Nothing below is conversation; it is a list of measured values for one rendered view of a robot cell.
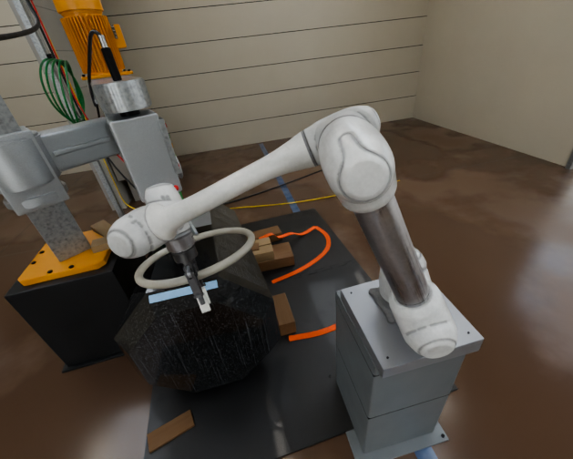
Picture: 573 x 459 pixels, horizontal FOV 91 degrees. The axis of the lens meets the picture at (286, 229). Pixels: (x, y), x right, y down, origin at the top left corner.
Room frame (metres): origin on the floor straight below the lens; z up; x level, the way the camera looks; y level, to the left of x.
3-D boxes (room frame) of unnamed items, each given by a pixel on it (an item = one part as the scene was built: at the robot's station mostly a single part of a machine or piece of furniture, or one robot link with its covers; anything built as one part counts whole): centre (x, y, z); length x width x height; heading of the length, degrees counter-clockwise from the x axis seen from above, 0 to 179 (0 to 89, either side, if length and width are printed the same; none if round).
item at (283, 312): (1.47, 0.10, 0.07); 0.30 x 0.12 x 0.12; 11
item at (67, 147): (1.77, 1.32, 1.41); 0.74 x 0.34 x 0.25; 137
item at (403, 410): (0.79, -0.43, 0.40); 0.50 x 0.50 x 0.80; 9
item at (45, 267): (1.63, 1.45, 0.76); 0.49 x 0.49 x 0.05; 12
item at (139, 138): (1.60, 0.73, 1.36); 0.36 x 0.22 x 0.45; 29
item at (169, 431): (0.77, 0.79, 0.02); 0.25 x 0.10 x 0.01; 116
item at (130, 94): (1.83, 0.86, 1.66); 0.96 x 0.25 x 0.17; 29
